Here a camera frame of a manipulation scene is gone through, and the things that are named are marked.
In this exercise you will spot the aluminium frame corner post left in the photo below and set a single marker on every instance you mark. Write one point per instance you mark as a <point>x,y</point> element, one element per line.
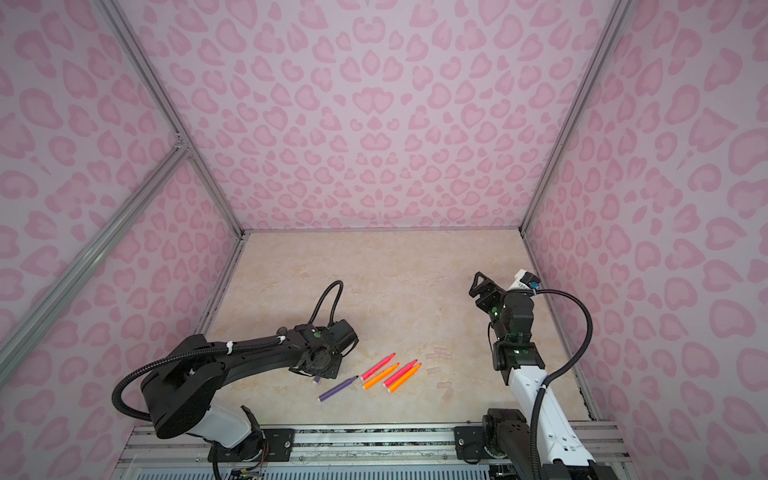
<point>135,53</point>

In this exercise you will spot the aluminium frame corner post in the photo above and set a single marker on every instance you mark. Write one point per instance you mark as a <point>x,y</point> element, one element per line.
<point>135,53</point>
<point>620,14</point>

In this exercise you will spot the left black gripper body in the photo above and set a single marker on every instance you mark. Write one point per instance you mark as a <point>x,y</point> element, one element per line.
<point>332,368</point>

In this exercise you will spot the orange marker pen right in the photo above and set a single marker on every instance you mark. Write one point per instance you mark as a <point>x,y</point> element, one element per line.
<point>405,377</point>

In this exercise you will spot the aluminium frame strut left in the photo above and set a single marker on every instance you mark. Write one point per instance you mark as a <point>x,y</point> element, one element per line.
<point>38,320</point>

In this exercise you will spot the pink marker pen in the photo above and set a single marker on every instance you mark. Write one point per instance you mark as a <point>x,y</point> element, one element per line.
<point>377,367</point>
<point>399,373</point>

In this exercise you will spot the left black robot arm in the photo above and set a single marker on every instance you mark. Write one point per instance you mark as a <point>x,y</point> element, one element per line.
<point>176,394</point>

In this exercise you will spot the aluminium frame corner post right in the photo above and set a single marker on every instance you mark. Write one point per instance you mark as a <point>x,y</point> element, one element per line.
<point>620,14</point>

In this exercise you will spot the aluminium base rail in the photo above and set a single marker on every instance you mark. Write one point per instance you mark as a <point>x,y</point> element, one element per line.
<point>342,451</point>

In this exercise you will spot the pink marker pen upper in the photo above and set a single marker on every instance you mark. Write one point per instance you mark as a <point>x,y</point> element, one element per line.
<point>377,367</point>

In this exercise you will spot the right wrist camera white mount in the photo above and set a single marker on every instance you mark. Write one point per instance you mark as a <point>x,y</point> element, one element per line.
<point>526,281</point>

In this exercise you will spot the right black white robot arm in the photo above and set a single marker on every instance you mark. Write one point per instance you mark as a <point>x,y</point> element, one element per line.
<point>536,439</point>

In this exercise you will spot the orange marker pen left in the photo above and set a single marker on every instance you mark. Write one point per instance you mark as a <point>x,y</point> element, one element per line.
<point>379,377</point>

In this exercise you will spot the orange marker pen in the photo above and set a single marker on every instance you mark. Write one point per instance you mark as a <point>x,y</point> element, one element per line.
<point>379,377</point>
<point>405,377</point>

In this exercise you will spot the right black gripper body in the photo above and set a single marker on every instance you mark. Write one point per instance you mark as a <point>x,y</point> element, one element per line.
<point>497,320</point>

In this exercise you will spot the pink marker pen lower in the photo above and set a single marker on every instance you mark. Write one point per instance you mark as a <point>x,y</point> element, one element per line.
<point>399,373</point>

